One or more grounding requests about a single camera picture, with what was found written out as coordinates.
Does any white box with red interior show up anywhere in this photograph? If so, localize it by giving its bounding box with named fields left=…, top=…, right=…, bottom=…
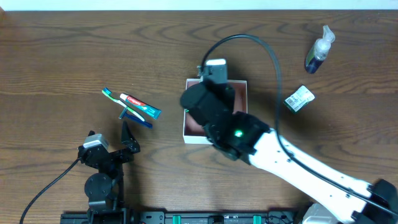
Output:
left=183, top=80, right=248, bottom=145

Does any green and white soap packet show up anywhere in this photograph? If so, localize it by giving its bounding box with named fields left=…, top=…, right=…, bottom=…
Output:
left=284, top=85, right=315, bottom=113

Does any clear pump spray bottle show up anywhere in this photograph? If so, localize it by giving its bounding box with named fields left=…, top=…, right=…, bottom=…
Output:
left=305, top=25, right=335, bottom=74

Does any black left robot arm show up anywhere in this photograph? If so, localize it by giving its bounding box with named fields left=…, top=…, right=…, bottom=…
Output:
left=78, top=122, right=141, bottom=223

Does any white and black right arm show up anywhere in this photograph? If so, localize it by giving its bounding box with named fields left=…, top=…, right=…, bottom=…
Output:
left=180, top=82, right=397, bottom=223

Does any blue disposable razor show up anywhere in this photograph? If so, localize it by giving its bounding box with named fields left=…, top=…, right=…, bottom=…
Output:
left=119, top=108, right=153, bottom=129

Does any red green Colgate toothpaste tube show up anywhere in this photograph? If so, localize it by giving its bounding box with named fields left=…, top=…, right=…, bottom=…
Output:
left=119, top=93, right=162, bottom=119

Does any green and white toothbrush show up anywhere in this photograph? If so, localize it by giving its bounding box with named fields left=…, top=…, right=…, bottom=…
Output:
left=102, top=87, right=145, bottom=121

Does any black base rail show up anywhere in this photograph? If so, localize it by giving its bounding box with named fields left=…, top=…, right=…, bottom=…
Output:
left=60, top=210, right=296, bottom=224

